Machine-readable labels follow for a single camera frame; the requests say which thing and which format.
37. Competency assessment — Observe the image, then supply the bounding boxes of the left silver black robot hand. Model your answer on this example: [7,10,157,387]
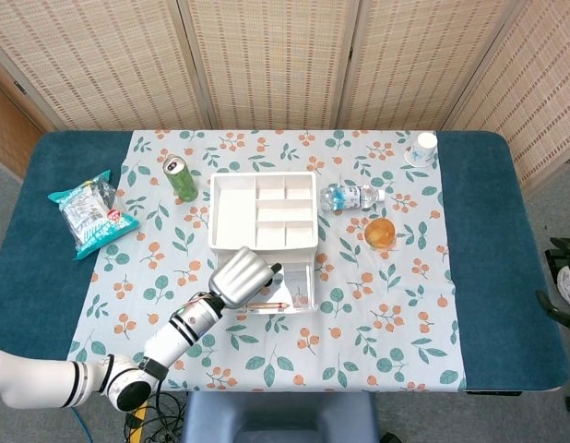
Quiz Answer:
[207,246,283,310]

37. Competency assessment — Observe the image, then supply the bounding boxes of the clear plastic container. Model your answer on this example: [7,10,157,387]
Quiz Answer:
[235,257,320,316]

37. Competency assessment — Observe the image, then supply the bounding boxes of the white drawer organizer box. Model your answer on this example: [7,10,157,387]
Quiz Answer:
[208,171,320,267]

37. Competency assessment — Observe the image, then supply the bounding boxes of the teal table cover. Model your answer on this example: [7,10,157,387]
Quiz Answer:
[0,130,570,394]

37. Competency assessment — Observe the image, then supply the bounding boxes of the green drink can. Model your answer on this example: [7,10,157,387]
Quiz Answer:
[162,155,199,203]

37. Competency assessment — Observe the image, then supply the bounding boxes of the floral leaf tablecloth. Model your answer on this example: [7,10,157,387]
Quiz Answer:
[67,128,469,393]

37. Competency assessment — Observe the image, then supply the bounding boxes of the clear water bottle blue label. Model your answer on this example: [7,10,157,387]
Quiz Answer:
[319,183,387,213]

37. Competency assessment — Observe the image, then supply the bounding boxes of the blue padded chair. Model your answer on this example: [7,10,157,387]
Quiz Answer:
[181,390,381,443]

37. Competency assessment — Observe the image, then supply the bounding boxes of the orange jelly cup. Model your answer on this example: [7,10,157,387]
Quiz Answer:
[362,216,399,253]

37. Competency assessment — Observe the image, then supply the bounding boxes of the teal snack bag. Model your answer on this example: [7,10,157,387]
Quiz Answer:
[47,169,142,262]

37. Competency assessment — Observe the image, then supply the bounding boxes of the yellow black floor tape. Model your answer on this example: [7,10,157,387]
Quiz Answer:
[127,403,150,443]

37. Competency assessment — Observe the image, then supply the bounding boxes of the woven bamboo screen panel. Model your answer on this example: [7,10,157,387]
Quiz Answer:
[338,0,530,131]
[178,0,361,131]
[444,0,570,198]
[0,0,213,133]

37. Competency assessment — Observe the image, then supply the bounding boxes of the white paper cup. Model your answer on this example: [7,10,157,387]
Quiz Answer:
[403,132,439,167]

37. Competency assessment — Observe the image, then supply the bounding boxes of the brown woven screen panel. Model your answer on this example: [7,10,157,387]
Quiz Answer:
[0,77,47,180]

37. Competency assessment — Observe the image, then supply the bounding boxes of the black floor cables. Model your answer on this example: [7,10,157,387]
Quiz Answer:
[123,391,190,443]

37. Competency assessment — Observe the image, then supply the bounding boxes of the blue floor cable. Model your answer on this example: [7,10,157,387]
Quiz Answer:
[65,405,96,443]

